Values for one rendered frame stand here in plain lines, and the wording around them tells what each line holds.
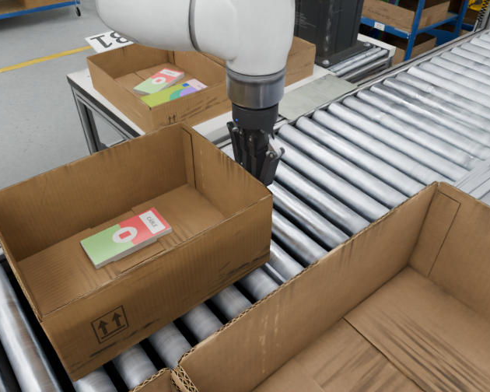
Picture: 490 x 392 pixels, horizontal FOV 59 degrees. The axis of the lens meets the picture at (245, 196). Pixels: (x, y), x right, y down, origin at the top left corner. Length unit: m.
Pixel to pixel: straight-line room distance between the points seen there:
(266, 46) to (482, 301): 0.44
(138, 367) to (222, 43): 0.50
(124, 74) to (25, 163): 1.21
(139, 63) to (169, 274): 0.95
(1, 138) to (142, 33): 2.24
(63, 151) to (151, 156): 1.70
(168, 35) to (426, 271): 0.49
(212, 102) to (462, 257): 0.79
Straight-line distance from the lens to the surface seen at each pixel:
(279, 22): 0.61
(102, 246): 0.88
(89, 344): 0.70
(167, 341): 0.76
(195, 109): 1.19
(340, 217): 0.96
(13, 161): 2.62
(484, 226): 0.60
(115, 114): 1.31
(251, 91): 0.65
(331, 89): 1.41
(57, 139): 2.70
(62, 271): 0.88
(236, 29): 0.61
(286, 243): 0.90
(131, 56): 1.49
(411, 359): 0.61
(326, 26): 1.55
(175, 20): 0.64
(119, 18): 0.68
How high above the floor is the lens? 1.40
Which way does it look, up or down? 42 degrees down
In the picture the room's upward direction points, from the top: straight up
